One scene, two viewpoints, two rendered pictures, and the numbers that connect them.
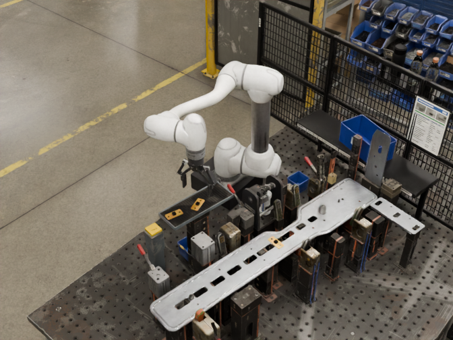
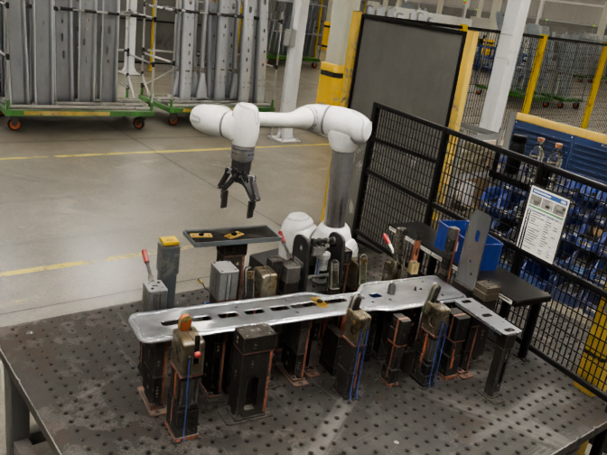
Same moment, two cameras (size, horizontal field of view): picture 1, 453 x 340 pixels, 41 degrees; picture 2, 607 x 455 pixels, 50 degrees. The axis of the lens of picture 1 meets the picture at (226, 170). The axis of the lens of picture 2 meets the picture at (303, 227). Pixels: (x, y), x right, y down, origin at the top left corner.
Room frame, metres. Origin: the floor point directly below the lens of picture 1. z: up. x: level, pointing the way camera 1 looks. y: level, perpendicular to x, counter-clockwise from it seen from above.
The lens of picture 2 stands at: (-0.17, -0.47, 2.10)
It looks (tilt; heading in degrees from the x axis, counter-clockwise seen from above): 20 degrees down; 8
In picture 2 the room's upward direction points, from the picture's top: 8 degrees clockwise
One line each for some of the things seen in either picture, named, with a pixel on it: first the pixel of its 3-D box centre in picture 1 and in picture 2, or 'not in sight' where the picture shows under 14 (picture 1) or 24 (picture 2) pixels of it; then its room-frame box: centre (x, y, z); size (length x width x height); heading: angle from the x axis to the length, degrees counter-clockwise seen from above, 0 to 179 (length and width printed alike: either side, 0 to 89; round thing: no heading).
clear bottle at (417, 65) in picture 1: (416, 67); (536, 159); (2.85, -1.03, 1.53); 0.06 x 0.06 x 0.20
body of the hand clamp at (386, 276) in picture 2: (313, 202); (387, 299); (2.48, -0.49, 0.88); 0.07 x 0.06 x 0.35; 40
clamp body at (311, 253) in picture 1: (307, 274); (351, 353); (1.96, -0.40, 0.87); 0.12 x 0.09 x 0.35; 40
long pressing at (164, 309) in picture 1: (274, 245); (315, 305); (2.04, -0.24, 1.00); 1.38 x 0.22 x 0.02; 130
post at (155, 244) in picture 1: (156, 262); (165, 296); (2.00, 0.34, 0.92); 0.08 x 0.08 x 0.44; 40
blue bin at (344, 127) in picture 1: (367, 139); (467, 244); (2.78, -0.81, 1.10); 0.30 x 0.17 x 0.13; 31
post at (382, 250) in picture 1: (381, 229); (467, 340); (2.30, -0.85, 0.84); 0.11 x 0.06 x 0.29; 40
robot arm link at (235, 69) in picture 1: (233, 74); (316, 116); (2.70, -0.04, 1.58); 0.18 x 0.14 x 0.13; 163
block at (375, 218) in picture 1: (370, 235); (450, 343); (2.26, -0.78, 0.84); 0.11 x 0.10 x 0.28; 40
